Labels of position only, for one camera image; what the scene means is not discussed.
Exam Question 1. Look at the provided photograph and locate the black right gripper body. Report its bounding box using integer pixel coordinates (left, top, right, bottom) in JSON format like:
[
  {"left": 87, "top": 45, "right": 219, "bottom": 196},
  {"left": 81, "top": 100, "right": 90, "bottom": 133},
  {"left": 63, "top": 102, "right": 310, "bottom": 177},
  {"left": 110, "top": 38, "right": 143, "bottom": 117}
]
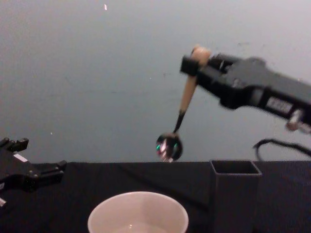
[{"left": 220, "top": 57, "right": 311, "bottom": 119}]

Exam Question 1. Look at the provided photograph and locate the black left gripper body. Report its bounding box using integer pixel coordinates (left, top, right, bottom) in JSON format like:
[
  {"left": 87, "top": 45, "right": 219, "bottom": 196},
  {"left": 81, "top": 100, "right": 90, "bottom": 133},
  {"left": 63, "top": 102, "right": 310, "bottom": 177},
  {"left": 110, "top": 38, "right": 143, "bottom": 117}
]
[{"left": 0, "top": 147, "right": 41, "bottom": 193}]

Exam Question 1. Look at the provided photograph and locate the steel spoon with wooden handle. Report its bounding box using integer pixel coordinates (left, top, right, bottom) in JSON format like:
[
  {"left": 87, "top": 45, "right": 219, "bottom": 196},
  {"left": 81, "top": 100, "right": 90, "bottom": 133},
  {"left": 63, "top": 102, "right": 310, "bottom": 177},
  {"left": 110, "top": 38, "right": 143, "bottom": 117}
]
[{"left": 155, "top": 44, "right": 212, "bottom": 163}]

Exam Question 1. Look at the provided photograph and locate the black table cloth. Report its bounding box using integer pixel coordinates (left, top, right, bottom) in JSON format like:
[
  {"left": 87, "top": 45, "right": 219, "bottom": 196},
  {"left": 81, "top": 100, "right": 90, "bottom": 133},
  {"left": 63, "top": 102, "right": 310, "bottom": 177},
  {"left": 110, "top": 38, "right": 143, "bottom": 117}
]
[{"left": 0, "top": 160, "right": 311, "bottom": 233}]

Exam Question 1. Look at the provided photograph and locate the white round bowl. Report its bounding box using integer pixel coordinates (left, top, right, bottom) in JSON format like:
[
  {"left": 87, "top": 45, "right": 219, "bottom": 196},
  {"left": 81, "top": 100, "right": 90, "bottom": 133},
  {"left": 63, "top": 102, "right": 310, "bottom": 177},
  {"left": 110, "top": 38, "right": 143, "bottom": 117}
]
[{"left": 87, "top": 191, "right": 190, "bottom": 233}]

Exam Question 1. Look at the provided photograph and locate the black square tube container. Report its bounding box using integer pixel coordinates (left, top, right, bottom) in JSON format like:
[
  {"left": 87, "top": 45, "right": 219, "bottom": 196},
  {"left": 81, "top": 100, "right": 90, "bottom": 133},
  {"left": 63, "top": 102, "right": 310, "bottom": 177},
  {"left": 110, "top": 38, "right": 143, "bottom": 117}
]
[{"left": 209, "top": 159, "right": 263, "bottom": 233}]

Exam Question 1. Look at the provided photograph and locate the small silver cable plug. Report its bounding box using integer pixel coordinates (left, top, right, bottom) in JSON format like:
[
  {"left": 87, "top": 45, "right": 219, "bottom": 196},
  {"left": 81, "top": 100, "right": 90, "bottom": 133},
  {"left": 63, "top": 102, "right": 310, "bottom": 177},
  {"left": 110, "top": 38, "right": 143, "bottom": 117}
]
[{"left": 286, "top": 109, "right": 311, "bottom": 133}]

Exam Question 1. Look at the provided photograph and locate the thin dark gripper cable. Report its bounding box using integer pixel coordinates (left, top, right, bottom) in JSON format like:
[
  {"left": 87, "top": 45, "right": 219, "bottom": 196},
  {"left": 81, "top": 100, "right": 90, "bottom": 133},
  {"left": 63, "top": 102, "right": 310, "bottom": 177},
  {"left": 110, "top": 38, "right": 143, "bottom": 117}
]
[{"left": 252, "top": 138, "right": 311, "bottom": 161}]

